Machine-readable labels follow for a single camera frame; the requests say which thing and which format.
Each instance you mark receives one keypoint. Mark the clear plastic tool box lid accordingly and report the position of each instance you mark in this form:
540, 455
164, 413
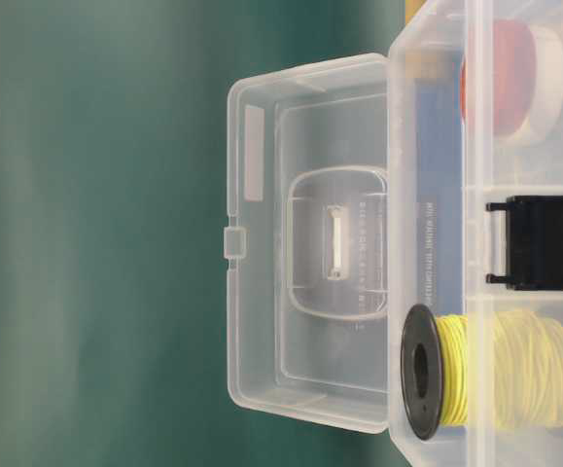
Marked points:
306, 242

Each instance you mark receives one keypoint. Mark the yellow wire spool black flange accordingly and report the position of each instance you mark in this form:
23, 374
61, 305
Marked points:
436, 370

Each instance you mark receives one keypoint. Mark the red tape roll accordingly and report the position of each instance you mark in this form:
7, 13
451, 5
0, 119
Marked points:
515, 59

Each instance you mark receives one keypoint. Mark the black box latch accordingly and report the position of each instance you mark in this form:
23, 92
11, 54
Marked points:
534, 243

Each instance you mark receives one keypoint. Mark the clear plastic tool box base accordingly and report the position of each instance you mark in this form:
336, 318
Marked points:
446, 164

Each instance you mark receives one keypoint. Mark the white tape roll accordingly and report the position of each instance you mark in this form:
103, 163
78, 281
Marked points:
547, 100

